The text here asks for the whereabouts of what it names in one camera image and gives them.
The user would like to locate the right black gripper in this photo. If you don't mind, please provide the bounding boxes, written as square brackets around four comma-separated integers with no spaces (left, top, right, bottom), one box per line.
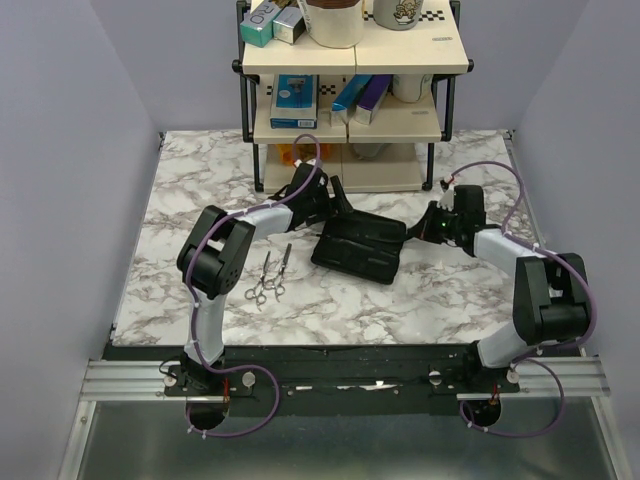
[408,201,461,245]

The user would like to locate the black zip tool case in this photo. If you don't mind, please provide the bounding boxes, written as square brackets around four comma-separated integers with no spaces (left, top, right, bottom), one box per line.
[311,210,407,285]

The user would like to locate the purple cable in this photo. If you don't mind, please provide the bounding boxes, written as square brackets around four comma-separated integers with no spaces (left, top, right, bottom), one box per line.
[439,160,599,439]
[179,133,322,441]

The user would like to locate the silver cutting scissors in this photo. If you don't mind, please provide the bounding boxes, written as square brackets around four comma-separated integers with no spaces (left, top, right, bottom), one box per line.
[244,251,271,309]

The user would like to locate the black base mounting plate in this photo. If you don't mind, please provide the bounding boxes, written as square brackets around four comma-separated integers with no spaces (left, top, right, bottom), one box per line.
[165,344,519,418]

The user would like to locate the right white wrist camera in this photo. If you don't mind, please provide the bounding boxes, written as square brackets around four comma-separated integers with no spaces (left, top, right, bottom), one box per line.
[437,188,455,212]

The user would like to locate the beige three-tier shelf rack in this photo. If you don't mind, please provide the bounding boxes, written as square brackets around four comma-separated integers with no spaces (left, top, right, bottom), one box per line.
[232,1,474,193]

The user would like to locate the teal white carton box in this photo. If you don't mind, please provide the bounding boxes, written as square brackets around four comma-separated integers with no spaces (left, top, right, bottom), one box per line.
[240,1,281,48]

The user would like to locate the orange snack bag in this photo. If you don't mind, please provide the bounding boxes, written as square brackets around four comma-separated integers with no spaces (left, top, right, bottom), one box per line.
[275,143,332,165]

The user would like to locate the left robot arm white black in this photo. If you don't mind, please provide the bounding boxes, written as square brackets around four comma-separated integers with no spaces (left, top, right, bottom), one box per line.
[177,163,333,395]

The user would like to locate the silver thinning scissors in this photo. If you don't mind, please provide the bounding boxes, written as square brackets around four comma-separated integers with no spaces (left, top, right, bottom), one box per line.
[265,243,292,301]

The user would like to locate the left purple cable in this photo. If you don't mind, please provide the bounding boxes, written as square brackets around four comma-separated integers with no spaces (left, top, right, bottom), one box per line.
[179,133,322,441]

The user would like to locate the blue toothpaste box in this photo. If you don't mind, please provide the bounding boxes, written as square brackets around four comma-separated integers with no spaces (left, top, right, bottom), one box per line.
[330,74,371,127]

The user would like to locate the white green cup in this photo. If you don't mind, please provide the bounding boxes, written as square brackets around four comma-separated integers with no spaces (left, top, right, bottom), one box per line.
[392,74,432,103]

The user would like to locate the white printed mug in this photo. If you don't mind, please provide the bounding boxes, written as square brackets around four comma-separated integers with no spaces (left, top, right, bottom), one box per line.
[373,0,423,31]

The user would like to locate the purple toothpaste box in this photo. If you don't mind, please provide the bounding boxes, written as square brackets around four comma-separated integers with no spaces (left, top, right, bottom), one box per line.
[353,74,393,125]

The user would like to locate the white round tub brown lid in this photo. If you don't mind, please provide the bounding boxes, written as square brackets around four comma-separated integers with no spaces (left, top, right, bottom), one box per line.
[297,0,364,49]

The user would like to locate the grey pouch on shelf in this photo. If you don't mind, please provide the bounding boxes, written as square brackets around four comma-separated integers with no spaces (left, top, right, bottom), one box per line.
[351,143,388,160]

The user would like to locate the silver grey small box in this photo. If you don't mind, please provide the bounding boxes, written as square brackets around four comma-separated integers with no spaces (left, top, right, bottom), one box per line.
[273,6,306,45]

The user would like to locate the blue razor package box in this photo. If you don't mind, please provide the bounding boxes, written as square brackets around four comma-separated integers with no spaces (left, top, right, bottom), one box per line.
[270,74,319,129]

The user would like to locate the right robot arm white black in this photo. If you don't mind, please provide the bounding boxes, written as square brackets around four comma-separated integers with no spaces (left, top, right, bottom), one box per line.
[407,185,595,392]

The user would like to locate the aluminium rail profile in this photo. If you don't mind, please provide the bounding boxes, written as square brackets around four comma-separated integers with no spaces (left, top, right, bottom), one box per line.
[80,357,611,403]

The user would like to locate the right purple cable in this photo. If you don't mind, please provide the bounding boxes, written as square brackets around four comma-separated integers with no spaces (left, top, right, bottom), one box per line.
[439,160,599,439]

